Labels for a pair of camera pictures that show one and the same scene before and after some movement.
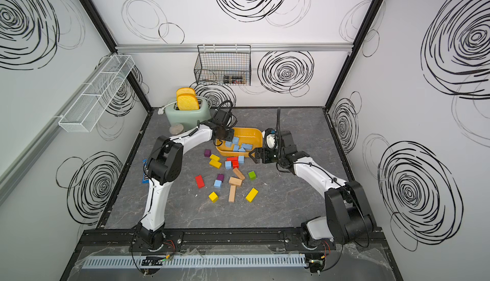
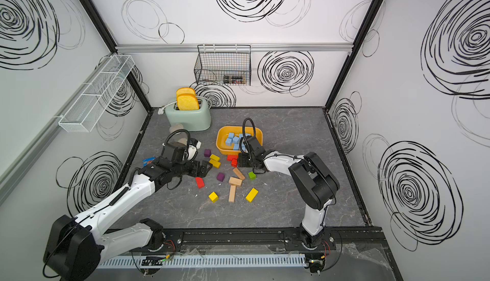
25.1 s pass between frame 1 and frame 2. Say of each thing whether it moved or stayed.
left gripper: moved
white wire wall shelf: stayed
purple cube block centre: stayed
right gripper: moved
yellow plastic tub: stayed
